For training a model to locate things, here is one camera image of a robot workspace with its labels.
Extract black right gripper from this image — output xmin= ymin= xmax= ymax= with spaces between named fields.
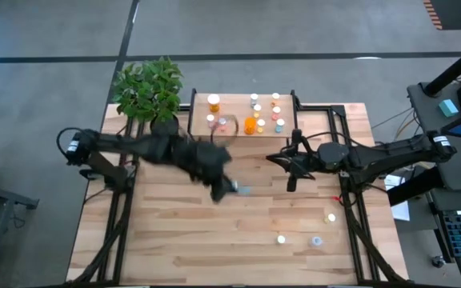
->
xmin=265 ymin=128 xmax=352 ymax=193

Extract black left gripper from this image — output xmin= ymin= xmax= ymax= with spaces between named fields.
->
xmin=176 ymin=138 xmax=239 ymax=204

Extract large orange bottle white cap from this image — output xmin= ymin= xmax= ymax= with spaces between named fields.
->
xmin=206 ymin=93 xmax=222 ymax=114

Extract wooden shelf black metal legs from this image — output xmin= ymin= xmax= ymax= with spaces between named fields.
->
xmin=187 ymin=88 xmax=302 ymax=154

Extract green plant in black pot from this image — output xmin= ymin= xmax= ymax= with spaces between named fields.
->
xmin=112 ymin=55 xmax=185 ymax=139

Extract black table clamp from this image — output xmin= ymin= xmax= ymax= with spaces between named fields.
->
xmin=78 ymin=168 xmax=99 ymax=181

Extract white paper sheet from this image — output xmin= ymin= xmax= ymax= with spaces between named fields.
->
xmin=384 ymin=174 xmax=411 ymax=222

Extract black desk support beam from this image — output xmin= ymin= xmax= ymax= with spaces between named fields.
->
xmin=386 ymin=166 xmax=444 ymax=207

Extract grey workstation desk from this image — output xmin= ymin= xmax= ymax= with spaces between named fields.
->
xmin=406 ymin=82 xmax=461 ymax=191

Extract teal small box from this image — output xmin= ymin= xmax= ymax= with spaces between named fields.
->
xmin=438 ymin=98 xmax=460 ymax=118

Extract black diagonal pole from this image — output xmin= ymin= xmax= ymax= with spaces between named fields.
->
xmin=424 ymin=38 xmax=461 ymax=98

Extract grey metal stand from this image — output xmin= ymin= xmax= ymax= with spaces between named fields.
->
xmin=0 ymin=179 xmax=40 ymax=288

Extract black mat striped edges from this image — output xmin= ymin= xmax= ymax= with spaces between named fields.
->
xmin=422 ymin=0 xmax=461 ymax=31

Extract black aluminium table frame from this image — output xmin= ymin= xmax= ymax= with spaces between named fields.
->
xmin=70 ymin=119 xmax=142 ymax=286
xmin=292 ymin=102 xmax=410 ymax=286

